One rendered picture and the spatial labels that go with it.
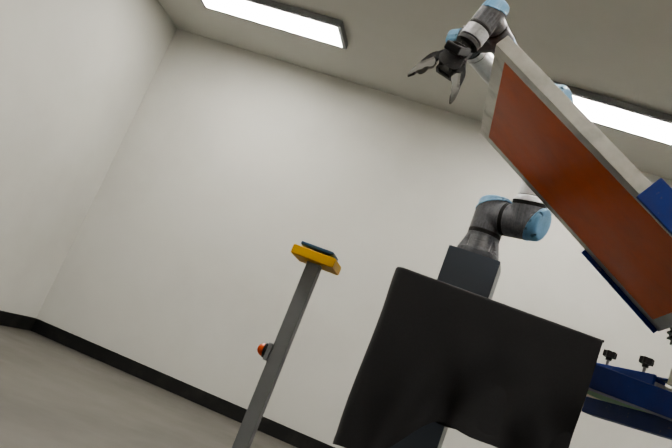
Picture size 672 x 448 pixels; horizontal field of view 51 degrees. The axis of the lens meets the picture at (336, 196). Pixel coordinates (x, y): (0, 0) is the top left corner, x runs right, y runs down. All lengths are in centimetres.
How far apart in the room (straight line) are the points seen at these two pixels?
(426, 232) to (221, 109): 214
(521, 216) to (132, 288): 435
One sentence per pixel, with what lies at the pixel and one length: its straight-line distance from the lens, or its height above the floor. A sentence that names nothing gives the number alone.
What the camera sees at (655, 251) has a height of 121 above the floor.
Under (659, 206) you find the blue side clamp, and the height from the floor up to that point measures 125.
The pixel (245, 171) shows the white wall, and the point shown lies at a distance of 617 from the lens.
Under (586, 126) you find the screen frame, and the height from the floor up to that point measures 139.
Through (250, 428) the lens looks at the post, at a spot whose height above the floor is 45.
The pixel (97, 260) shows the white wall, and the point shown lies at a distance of 642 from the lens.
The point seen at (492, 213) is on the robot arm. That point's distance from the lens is 249.
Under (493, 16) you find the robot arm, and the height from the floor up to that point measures 176.
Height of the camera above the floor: 69
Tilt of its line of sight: 13 degrees up
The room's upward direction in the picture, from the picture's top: 22 degrees clockwise
